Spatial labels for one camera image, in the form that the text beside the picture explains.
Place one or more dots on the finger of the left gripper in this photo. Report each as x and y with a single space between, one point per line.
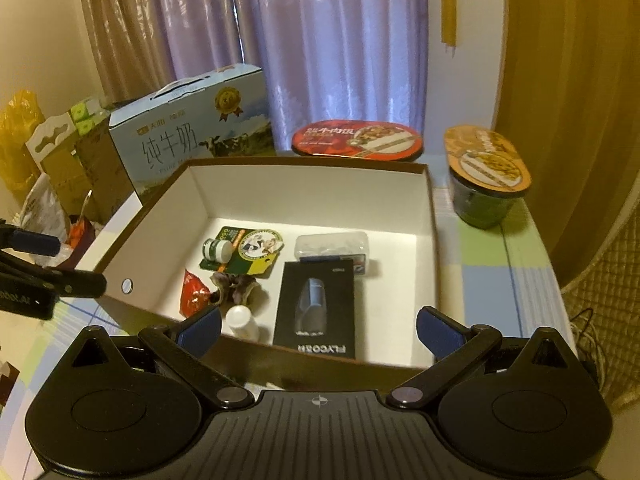
22 240
33 291

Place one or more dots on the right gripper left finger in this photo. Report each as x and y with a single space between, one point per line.
181 347

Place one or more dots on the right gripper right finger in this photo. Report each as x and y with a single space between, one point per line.
458 351

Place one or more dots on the red snack packet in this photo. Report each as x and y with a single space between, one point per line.
194 295

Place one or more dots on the white pill bottle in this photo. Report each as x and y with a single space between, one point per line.
242 324

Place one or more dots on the white plastic bag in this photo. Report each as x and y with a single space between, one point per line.
42 212

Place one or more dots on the dark brown scrunchie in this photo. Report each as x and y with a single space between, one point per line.
232 289

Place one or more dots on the checkered tablecloth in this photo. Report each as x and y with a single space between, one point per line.
501 276

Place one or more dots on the small green white jar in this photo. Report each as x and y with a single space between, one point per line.
216 250

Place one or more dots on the brown cardboard boxes stack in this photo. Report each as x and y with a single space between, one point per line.
76 151

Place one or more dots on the green card packet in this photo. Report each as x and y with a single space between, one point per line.
255 251

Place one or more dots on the yellow plastic bag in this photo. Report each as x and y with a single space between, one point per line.
19 119

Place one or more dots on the black shaver box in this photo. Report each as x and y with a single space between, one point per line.
316 308

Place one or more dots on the clear plastic case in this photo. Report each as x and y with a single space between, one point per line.
351 245

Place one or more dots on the quilted chair back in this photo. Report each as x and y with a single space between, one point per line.
603 307

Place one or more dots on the brown cardboard storage box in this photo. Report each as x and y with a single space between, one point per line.
378 215

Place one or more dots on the dark instant noodle bowl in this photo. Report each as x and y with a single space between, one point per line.
486 175

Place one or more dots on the red instant noodle bowl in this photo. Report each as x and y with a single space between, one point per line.
386 141

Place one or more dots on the blue milk carton box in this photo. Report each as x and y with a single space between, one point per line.
217 114

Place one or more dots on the tan curtain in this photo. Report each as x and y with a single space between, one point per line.
570 104

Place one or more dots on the purple curtain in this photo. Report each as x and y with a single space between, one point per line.
322 59

